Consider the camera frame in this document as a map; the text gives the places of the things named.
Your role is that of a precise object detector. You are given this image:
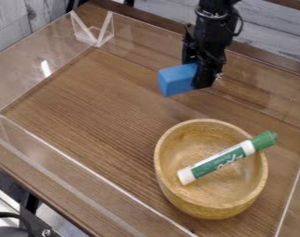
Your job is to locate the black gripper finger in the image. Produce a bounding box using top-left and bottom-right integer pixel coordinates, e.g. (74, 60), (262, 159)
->
(182, 44), (200, 64)
(192, 60), (225, 89)

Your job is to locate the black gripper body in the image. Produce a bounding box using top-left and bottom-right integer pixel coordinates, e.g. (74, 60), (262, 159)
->
(183, 8), (244, 63)

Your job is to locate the blue foam block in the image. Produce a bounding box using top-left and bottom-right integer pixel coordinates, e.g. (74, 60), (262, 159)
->
(158, 63), (197, 97)

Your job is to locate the light wooden bowl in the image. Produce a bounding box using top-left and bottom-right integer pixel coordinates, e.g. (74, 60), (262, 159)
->
(154, 118), (269, 219)

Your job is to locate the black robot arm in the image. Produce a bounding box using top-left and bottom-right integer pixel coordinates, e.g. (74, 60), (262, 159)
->
(182, 0), (244, 89)

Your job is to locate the green and white marker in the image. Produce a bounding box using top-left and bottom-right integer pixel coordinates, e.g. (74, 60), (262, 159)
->
(177, 131), (278, 185)

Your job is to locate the clear acrylic tray wall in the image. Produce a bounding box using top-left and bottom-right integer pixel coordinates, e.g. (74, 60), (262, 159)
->
(0, 5), (300, 237)

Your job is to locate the black metal bracket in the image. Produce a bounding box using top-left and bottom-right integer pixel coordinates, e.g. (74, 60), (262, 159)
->
(19, 208), (62, 237)

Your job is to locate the black cable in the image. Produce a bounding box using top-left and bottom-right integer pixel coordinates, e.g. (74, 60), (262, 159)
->
(0, 212), (36, 237)

